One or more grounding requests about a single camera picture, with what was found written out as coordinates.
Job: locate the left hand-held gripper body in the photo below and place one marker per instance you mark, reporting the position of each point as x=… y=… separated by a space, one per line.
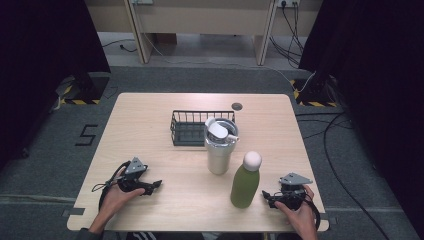
x=135 y=166

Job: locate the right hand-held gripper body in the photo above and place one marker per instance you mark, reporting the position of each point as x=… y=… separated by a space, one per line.
x=293 y=180

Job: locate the green bottle with white cap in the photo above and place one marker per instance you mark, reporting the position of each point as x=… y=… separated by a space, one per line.
x=245 y=186

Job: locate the white tumbler with lid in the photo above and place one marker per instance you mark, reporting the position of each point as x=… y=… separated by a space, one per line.
x=218 y=156

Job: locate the person's left hand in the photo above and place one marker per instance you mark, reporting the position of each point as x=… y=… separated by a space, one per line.
x=115 y=203

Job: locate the person's right hand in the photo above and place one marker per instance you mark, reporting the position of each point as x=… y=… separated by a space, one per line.
x=305 y=221

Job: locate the person's dark striped trousers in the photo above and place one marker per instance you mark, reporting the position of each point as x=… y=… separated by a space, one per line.
x=156 y=236

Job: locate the grey tape piece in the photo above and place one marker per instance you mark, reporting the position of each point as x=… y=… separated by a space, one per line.
x=328 y=220
x=74 y=212

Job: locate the black stand base striped tape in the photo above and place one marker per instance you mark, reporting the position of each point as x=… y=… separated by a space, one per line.
x=315 y=95
x=85 y=90

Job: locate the black curtain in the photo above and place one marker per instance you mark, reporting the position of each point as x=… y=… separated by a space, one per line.
x=43 y=60
x=376 y=66

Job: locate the white power strip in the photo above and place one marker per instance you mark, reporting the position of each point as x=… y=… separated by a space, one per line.
x=142 y=1

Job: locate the white wall socket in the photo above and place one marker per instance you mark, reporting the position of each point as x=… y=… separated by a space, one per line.
x=288 y=3

